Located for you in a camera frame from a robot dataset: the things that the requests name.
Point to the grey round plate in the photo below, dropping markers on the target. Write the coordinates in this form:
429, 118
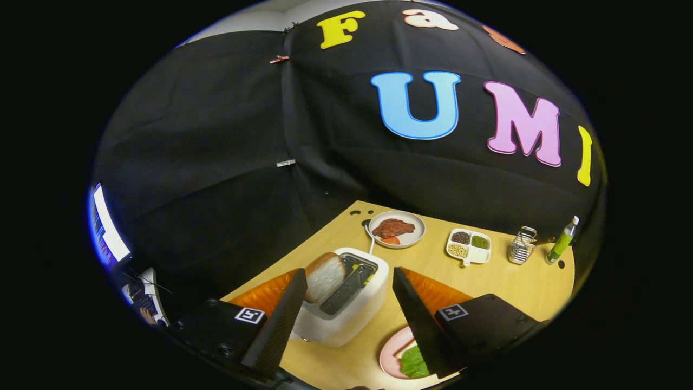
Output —
414, 238

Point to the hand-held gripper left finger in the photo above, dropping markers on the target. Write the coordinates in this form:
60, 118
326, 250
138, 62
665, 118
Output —
279, 330

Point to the brown meat steak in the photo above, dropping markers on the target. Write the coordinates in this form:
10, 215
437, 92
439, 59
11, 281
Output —
392, 227

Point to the red cloth clip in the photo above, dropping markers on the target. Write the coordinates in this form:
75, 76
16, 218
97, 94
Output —
279, 59

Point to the computer monitor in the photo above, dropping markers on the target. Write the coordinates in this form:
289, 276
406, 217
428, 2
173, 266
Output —
111, 230

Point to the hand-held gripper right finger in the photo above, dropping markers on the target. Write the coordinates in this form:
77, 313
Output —
419, 325

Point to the white toaster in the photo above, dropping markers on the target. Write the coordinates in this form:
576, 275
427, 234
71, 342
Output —
346, 325

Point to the white divided seasoning dish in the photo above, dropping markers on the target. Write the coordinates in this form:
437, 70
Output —
470, 255

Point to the white cloth clip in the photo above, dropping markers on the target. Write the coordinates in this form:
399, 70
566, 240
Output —
286, 163

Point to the pink round plate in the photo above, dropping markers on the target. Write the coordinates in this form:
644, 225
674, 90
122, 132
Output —
389, 357

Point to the plain white bread slice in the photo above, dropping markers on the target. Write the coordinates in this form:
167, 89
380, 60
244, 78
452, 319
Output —
324, 277

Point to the green label drink bottle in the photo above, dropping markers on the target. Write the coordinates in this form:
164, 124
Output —
560, 244

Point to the green lettuce leaf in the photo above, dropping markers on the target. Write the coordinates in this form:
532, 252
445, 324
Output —
414, 364

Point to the orange vegetable slice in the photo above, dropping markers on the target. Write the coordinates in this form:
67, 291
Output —
390, 240

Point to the black backdrop cloth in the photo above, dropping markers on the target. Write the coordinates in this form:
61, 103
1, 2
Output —
216, 162

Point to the computer keyboard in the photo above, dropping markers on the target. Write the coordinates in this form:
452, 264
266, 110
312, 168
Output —
146, 292

